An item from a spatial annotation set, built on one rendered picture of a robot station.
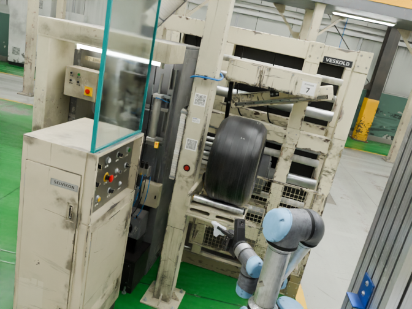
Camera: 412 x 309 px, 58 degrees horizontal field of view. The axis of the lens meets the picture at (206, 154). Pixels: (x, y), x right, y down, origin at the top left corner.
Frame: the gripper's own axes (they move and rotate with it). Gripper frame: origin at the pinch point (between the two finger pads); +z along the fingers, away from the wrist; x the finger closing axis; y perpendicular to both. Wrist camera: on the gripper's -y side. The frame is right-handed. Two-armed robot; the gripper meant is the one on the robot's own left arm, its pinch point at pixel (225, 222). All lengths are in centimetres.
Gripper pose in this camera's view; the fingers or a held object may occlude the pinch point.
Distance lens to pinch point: 183.1
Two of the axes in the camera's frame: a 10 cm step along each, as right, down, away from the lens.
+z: -3.4, -3.4, 8.8
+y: -3.2, 9.2, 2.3
